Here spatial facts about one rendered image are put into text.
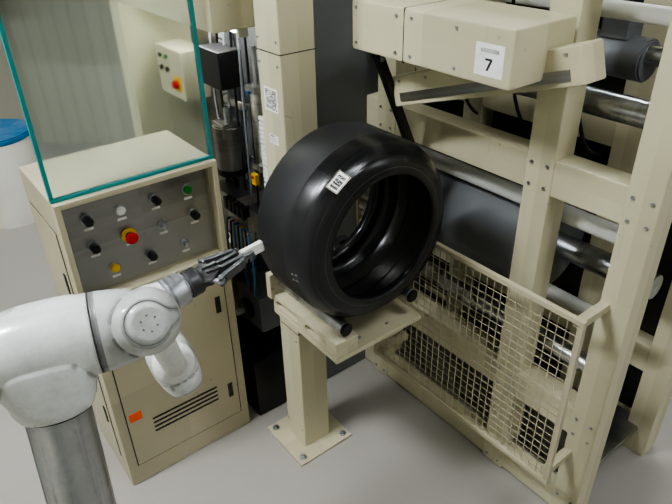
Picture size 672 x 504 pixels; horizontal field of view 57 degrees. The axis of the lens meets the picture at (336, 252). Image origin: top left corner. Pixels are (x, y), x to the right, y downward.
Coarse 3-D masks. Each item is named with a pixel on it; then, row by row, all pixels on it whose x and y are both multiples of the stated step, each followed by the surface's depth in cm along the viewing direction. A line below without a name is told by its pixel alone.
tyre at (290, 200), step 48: (336, 144) 172; (384, 144) 172; (288, 192) 171; (384, 192) 215; (432, 192) 187; (288, 240) 170; (384, 240) 217; (432, 240) 197; (336, 288) 178; (384, 288) 195
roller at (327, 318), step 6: (288, 288) 209; (294, 294) 206; (300, 300) 204; (306, 306) 202; (318, 312) 197; (324, 318) 195; (330, 318) 193; (336, 318) 192; (342, 318) 192; (330, 324) 193; (336, 324) 191; (342, 324) 190; (348, 324) 190; (336, 330) 191; (342, 330) 189; (348, 330) 191
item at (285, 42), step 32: (256, 0) 179; (288, 0) 174; (256, 32) 185; (288, 32) 178; (288, 64) 182; (288, 96) 187; (288, 128) 192; (288, 352) 246; (320, 352) 245; (288, 384) 257; (320, 384) 254; (288, 416) 268; (320, 416) 263
